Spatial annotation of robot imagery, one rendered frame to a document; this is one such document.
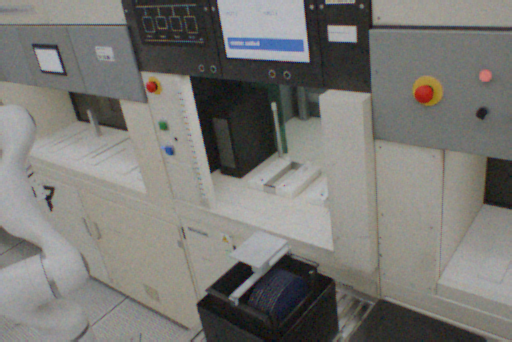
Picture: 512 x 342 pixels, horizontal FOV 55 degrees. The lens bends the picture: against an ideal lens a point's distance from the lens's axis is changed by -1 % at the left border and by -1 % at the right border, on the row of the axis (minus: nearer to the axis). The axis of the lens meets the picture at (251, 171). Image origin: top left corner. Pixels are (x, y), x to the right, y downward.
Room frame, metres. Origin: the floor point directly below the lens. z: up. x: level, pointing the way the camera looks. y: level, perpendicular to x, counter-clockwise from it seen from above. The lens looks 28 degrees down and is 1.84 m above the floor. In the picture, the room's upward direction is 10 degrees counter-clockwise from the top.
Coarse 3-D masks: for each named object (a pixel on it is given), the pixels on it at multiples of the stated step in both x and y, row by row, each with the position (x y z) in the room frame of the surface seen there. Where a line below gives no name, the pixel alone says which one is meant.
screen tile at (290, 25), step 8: (264, 0) 1.31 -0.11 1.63; (272, 0) 1.29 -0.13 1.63; (280, 0) 1.28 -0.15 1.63; (288, 0) 1.26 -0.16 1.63; (296, 0) 1.24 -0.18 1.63; (264, 8) 1.31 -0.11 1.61; (272, 8) 1.30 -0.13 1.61; (280, 8) 1.28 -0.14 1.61; (288, 8) 1.26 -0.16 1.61; (296, 8) 1.25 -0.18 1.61; (296, 16) 1.25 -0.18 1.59; (264, 24) 1.32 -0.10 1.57; (272, 24) 1.30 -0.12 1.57; (280, 24) 1.28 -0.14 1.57; (288, 24) 1.27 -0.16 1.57; (296, 24) 1.25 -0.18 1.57; (264, 32) 1.32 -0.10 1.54; (272, 32) 1.30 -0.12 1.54; (280, 32) 1.29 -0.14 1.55; (288, 32) 1.27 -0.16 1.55; (296, 32) 1.25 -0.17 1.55
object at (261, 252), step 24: (264, 240) 1.04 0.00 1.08; (240, 264) 1.10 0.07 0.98; (264, 264) 0.95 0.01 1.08; (288, 264) 1.08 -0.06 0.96; (312, 264) 1.03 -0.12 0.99; (216, 288) 1.02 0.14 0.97; (240, 288) 0.96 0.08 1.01; (312, 288) 1.00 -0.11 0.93; (216, 312) 1.00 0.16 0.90; (240, 312) 0.93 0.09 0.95; (264, 336) 0.89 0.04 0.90
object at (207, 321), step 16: (320, 288) 1.05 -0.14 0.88; (208, 304) 1.04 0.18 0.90; (320, 304) 0.96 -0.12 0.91; (336, 304) 1.01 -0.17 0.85; (208, 320) 0.98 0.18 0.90; (224, 320) 0.94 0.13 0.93; (304, 320) 0.91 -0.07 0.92; (320, 320) 0.95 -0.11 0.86; (336, 320) 1.01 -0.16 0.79; (208, 336) 1.00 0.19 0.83; (224, 336) 0.95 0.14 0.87; (240, 336) 0.90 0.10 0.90; (288, 336) 0.86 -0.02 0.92; (304, 336) 0.90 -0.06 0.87; (320, 336) 0.95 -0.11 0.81
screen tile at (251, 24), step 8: (224, 0) 1.40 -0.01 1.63; (232, 0) 1.38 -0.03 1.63; (240, 0) 1.36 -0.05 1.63; (224, 8) 1.41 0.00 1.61; (232, 8) 1.39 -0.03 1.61; (240, 8) 1.37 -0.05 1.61; (248, 8) 1.35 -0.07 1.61; (256, 8) 1.33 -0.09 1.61; (248, 16) 1.35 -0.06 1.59; (256, 16) 1.33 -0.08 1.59; (224, 24) 1.41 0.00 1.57; (232, 24) 1.39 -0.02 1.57; (240, 24) 1.37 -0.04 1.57; (248, 24) 1.35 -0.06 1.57; (256, 24) 1.34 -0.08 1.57; (232, 32) 1.40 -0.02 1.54; (240, 32) 1.38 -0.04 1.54; (248, 32) 1.36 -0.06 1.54; (256, 32) 1.34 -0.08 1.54
